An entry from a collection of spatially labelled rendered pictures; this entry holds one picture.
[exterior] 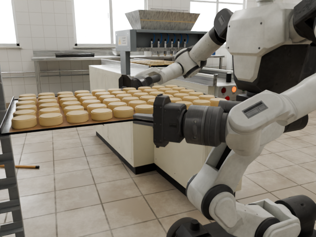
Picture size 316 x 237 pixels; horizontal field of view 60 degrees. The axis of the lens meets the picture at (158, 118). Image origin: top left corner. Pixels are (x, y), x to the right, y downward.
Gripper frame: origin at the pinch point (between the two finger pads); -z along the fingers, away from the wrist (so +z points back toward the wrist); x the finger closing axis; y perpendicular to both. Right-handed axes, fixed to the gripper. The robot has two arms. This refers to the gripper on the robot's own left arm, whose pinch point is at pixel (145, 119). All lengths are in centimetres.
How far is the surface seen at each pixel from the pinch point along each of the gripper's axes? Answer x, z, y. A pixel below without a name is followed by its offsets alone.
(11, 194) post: -35, -55, -4
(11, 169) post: -25, -54, -5
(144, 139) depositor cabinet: -57, -63, -137
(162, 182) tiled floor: -88, -44, -129
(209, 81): -2, -4, -99
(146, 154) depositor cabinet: -70, -62, -138
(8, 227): -47, -57, -2
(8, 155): -19, -54, -5
